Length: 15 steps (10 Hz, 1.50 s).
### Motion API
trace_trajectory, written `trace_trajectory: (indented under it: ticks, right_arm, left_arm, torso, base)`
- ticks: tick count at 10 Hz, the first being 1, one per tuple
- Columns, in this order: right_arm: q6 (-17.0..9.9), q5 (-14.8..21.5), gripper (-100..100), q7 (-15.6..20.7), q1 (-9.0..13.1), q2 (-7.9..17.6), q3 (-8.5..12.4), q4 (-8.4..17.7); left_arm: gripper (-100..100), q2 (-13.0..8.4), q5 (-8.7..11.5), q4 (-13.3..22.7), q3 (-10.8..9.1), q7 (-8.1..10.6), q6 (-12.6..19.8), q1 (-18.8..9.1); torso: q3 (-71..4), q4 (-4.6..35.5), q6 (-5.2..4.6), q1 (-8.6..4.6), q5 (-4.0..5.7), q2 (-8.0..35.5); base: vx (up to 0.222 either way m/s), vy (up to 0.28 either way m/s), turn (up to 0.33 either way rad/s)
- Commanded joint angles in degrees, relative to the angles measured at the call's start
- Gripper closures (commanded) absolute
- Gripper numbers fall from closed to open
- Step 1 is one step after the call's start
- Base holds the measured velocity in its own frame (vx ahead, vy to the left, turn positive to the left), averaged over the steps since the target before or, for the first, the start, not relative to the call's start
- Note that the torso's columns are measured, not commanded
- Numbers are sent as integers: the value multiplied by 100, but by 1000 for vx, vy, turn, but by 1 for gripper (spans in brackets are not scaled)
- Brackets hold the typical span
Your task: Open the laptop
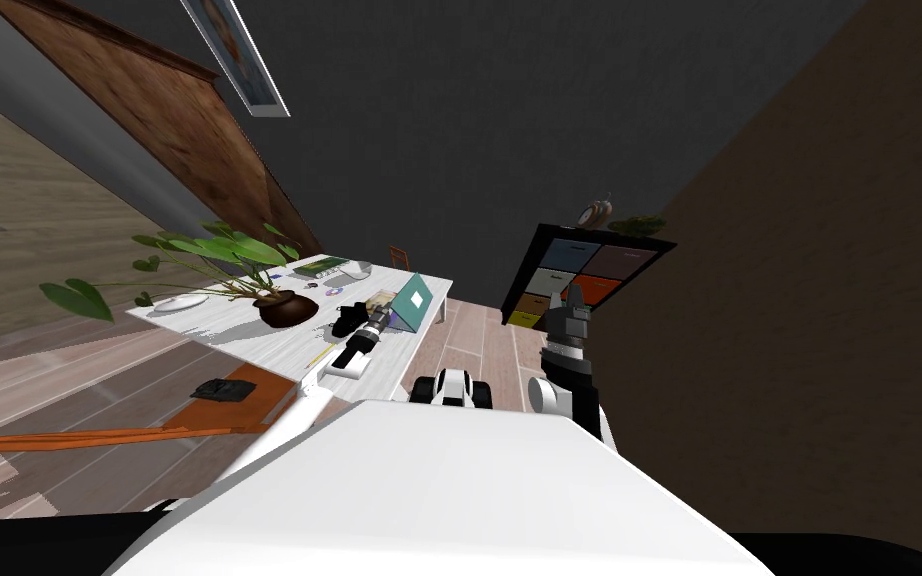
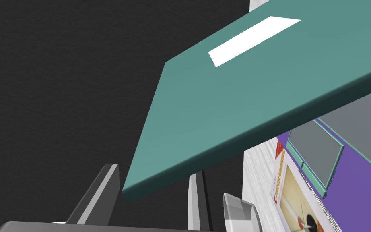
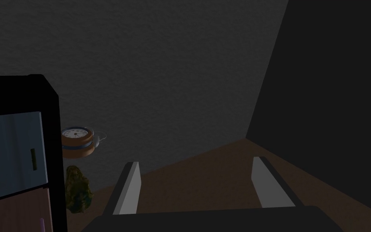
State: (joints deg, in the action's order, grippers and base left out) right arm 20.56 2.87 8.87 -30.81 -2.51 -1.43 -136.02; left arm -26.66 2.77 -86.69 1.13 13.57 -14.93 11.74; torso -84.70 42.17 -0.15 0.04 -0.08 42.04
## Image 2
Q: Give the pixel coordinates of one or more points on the teal table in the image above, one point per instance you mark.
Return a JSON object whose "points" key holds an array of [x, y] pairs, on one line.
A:
{"points": [[237, 103]]}

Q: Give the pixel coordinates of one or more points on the teal framed grey panel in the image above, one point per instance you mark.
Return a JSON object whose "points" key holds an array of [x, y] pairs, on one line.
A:
{"points": [[317, 151]]}

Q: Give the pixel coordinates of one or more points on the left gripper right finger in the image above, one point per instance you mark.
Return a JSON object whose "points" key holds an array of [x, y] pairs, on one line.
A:
{"points": [[197, 206]]}

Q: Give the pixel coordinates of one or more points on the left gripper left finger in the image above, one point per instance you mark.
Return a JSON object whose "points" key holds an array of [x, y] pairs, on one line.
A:
{"points": [[99, 193]]}

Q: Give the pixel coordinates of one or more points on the book with beige cover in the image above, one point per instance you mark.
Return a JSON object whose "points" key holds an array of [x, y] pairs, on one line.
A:
{"points": [[290, 196]]}

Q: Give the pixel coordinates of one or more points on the white flat sheet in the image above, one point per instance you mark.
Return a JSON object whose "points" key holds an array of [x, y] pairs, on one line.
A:
{"points": [[253, 40]]}

